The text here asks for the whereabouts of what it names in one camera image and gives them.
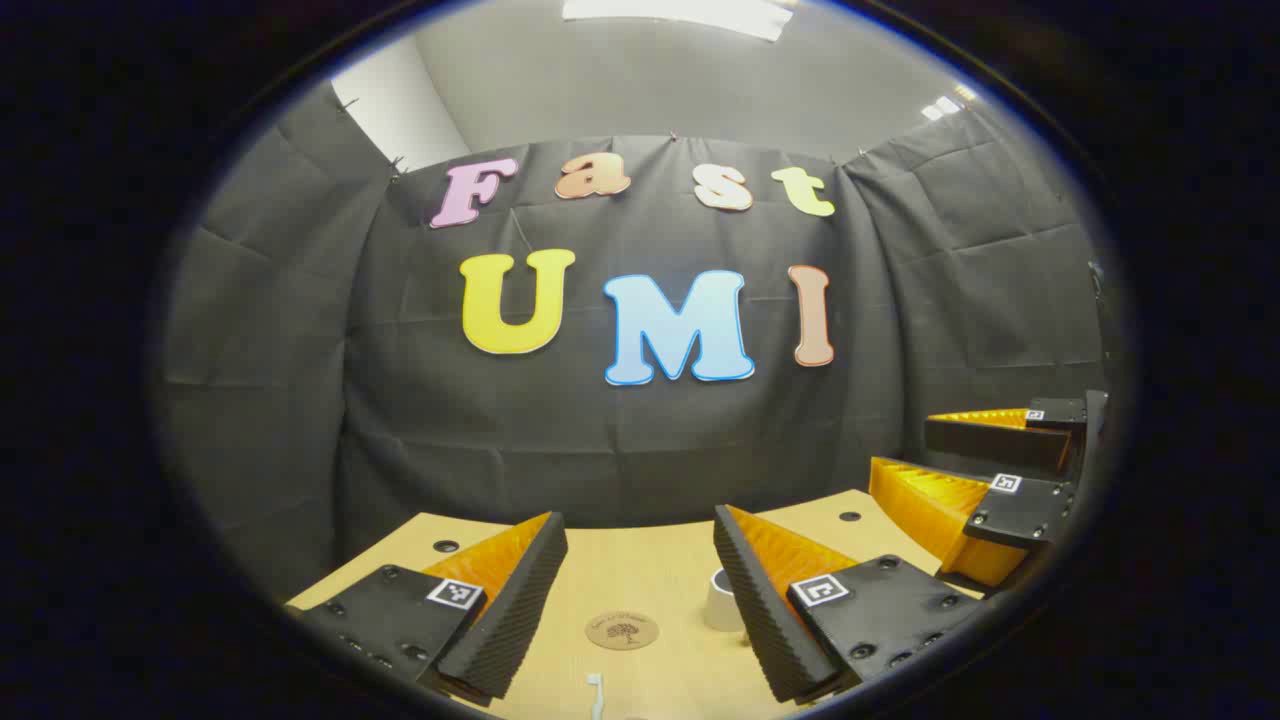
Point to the round wooden coaster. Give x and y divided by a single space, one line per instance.
622 631

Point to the wooden desktop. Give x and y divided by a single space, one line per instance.
640 570

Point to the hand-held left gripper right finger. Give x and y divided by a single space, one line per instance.
765 620

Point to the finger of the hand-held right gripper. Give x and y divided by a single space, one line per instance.
990 445
1020 510

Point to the black backdrop cloth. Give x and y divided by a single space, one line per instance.
600 450

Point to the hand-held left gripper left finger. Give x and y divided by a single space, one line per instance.
510 620

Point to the white toothbrush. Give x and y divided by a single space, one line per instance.
595 695

